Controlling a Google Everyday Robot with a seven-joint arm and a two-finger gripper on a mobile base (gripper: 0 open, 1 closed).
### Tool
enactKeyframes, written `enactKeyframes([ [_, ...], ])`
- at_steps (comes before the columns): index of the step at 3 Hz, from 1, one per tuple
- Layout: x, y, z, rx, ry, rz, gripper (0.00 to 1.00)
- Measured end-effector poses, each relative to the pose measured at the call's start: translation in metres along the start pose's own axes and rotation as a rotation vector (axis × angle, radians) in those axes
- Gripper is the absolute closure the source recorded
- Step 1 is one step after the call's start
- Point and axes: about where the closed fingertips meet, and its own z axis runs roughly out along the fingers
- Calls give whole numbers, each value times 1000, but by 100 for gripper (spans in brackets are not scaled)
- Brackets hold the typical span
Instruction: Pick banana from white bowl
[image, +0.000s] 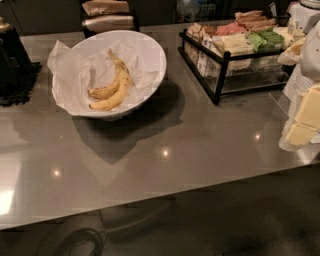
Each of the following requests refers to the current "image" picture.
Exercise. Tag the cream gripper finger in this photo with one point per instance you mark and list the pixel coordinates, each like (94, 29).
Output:
(293, 54)
(307, 120)

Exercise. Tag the white bowl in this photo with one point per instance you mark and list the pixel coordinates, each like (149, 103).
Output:
(146, 50)

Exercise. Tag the left spotted yellow banana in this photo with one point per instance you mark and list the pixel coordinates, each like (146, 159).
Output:
(107, 91)

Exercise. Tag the green tea packets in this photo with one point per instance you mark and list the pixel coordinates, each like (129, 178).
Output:
(265, 40)

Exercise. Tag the cream tea packets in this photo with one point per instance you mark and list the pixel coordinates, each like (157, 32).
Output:
(236, 44)

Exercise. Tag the pink sugar packets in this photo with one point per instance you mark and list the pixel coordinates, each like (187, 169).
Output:
(230, 29)

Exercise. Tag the brown paper bag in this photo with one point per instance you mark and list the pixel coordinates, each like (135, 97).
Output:
(105, 7)

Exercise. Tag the white paper liner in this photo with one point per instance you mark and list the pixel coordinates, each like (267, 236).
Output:
(71, 80)

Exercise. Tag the black mat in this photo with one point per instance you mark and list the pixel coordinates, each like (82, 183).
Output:
(22, 94)

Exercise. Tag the black wire condiment rack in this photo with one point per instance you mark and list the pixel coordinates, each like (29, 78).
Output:
(222, 73)

